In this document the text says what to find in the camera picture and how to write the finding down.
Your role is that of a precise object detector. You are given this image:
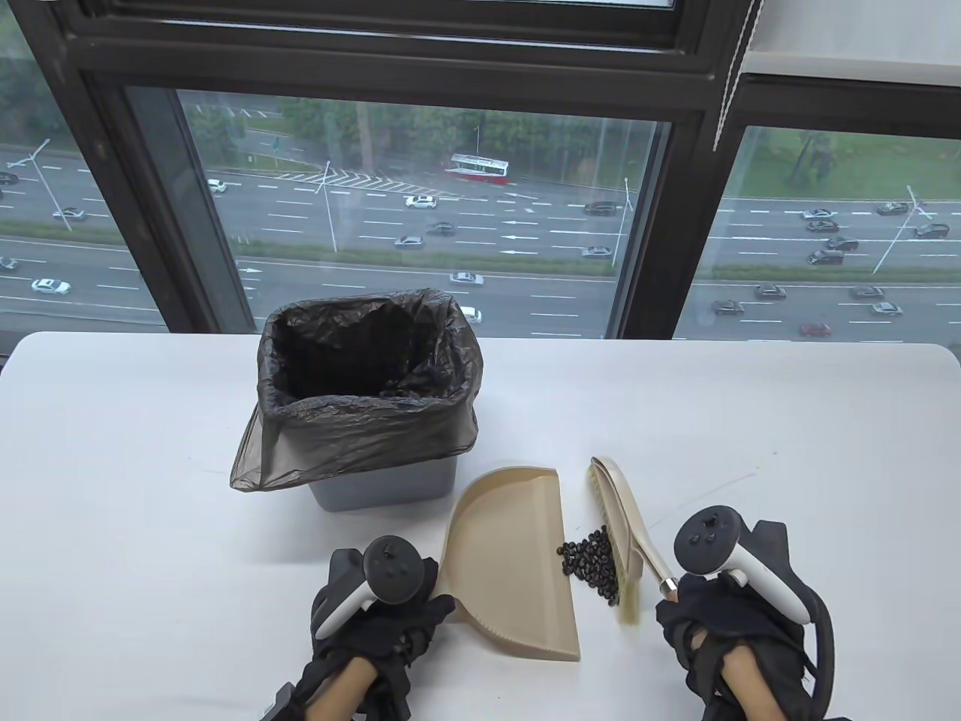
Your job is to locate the beige plastic dustpan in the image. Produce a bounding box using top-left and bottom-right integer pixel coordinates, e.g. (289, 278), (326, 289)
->
(435, 466), (581, 663)

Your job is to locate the person's left hand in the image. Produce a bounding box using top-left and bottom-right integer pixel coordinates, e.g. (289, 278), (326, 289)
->
(289, 593), (456, 721)

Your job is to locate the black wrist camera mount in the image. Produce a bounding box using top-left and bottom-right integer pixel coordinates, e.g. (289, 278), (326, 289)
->
(259, 680), (301, 721)

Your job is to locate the white table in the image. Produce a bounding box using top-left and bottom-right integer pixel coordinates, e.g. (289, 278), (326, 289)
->
(0, 332), (961, 721)

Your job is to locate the black plastic bin bag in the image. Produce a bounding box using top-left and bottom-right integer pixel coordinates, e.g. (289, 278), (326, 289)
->
(229, 289), (481, 493)

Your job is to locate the beige hand broom wooden handle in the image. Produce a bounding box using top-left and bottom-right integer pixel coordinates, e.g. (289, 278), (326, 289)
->
(586, 456), (680, 626)

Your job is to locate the pile of coffee beans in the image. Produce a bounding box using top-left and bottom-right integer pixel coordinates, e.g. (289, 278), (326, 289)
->
(556, 526), (621, 608)

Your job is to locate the white bead blind cord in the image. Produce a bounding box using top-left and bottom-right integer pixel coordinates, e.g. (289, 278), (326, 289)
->
(713, 0), (765, 151)

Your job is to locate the grey food waste bin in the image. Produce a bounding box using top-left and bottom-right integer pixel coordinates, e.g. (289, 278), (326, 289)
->
(308, 458), (457, 514)

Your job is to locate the person's left forearm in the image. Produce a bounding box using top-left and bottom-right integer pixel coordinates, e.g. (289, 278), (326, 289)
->
(304, 657), (384, 721)

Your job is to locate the black window frame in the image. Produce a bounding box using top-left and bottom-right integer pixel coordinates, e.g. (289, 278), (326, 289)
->
(0, 0), (961, 342)

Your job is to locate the person's right hand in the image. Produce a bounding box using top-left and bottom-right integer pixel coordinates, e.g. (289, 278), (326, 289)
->
(655, 575), (815, 721)

